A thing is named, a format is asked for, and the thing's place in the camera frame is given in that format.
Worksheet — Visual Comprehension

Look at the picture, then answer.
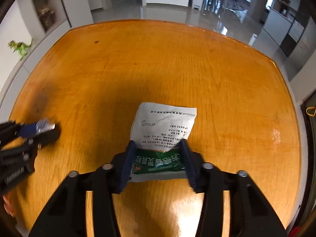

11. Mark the white shelf unit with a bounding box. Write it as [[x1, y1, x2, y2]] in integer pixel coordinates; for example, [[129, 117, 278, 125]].
[[0, 0, 72, 109]]

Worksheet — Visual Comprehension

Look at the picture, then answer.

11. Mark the brown model on shelf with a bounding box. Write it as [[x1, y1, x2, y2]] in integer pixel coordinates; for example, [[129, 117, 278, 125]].
[[38, 7, 56, 29]]

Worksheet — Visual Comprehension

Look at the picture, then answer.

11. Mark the silver and blue wrapper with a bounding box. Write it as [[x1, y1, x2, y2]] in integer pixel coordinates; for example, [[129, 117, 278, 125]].
[[35, 118, 55, 133]]

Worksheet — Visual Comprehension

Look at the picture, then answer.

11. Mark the grey chair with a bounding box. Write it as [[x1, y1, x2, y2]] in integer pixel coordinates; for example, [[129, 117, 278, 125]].
[[205, 0, 224, 13]]

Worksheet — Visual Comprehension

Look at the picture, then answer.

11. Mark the person's left hand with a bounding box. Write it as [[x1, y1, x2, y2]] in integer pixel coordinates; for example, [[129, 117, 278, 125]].
[[3, 194, 17, 218]]

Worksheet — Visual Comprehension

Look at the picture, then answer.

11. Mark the grey umbrella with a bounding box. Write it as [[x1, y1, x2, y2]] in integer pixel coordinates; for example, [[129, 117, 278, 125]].
[[223, 0, 251, 12]]

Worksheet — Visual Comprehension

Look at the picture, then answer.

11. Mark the grey counter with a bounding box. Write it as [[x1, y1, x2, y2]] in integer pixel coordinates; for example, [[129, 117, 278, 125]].
[[263, 7, 297, 48]]

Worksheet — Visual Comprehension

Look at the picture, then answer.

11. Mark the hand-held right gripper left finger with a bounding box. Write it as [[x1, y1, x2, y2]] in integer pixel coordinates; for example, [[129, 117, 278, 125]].
[[28, 140, 137, 237]]

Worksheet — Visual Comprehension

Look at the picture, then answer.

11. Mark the black tall cabinet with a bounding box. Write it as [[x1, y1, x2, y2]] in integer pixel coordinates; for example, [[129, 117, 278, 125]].
[[280, 10, 310, 57]]

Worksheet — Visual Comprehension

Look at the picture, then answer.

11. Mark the green dinosaur toy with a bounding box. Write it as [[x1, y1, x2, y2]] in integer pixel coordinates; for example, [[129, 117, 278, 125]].
[[7, 39, 33, 60]]

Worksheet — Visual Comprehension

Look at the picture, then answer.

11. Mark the white and green sachet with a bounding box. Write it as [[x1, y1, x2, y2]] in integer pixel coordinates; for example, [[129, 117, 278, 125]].
[[130, 102, 197, 183]]

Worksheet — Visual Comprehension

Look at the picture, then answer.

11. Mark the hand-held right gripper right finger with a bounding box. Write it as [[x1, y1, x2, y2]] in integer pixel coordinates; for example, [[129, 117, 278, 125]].
[[180, 139, 288, 237]]

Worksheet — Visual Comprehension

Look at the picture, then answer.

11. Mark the red object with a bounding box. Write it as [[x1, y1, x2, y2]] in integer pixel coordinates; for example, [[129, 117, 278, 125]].
[[288, 225, 303, 237]]

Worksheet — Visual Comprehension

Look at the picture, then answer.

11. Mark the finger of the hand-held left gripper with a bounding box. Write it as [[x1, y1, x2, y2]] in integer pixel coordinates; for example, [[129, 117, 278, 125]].
[[23, 126, 61, 151], [0, 120, 41, 140]]

